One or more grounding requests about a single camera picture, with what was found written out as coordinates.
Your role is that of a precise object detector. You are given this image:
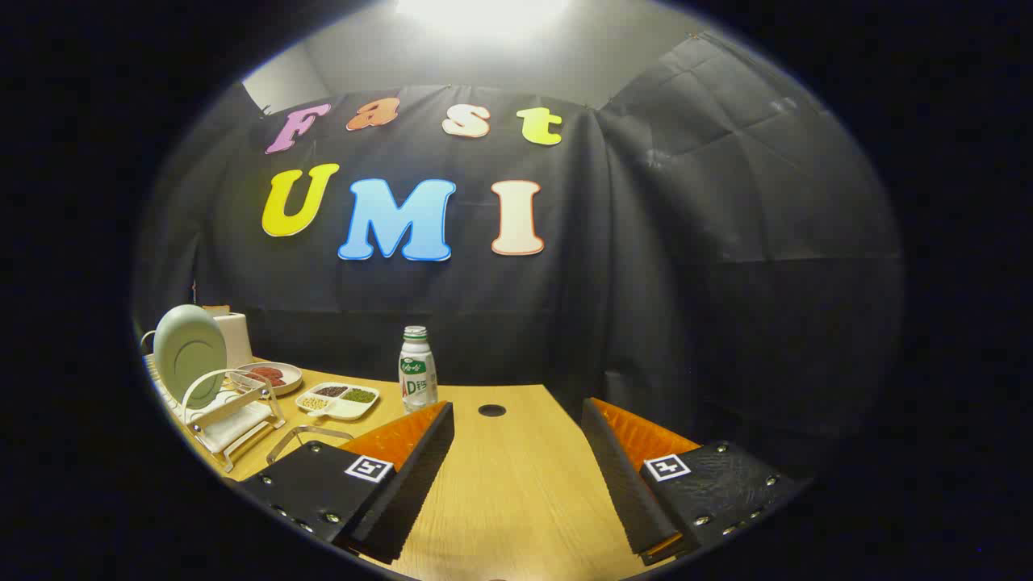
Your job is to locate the black backdrop cloth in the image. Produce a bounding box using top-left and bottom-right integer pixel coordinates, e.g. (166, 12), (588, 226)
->
(133, 32), (905, 457)

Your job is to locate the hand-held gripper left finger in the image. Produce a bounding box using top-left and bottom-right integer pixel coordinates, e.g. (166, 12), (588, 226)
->
(238, 401), (455, 566)

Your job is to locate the white dish rack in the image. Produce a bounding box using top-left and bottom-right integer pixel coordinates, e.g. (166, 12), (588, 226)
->
(141, 329), (287, 473)

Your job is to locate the white plastic drink bottle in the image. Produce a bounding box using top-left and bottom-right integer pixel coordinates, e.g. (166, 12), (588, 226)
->
(399, 325), (439, 414)

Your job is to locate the white divided dish with beans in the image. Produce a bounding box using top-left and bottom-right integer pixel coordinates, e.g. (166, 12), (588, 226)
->
(295, 382), (380, 422)

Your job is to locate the bowl of red meat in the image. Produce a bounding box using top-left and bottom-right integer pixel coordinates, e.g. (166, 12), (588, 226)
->
(234, 362), (304, 396)

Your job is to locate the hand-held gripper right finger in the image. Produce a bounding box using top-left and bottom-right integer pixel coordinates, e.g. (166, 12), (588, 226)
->
(581, 397), (808, 566)

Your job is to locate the white box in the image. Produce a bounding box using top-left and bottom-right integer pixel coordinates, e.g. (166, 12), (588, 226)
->
(211, 311), (254, 370)

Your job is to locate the pale green plate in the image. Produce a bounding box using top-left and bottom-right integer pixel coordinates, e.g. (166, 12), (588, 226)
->
(153, 304), (228, 410)

